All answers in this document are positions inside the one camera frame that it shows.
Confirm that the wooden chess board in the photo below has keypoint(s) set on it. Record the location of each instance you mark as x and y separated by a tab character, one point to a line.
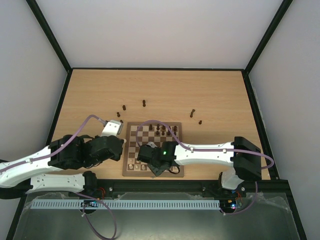
137	135

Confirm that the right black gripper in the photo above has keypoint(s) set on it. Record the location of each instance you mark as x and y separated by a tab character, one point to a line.
143	154

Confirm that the light chess pieces row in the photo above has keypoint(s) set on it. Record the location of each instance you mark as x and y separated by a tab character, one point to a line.
135	165

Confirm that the grey slotted cable duct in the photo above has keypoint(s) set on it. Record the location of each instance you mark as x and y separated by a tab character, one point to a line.
77	204

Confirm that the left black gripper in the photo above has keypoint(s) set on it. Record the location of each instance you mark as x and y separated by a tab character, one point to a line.
117	157

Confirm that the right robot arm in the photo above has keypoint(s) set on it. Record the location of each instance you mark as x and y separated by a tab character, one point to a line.
240	156

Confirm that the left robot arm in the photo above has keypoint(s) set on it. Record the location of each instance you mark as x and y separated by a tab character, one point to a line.
63	165

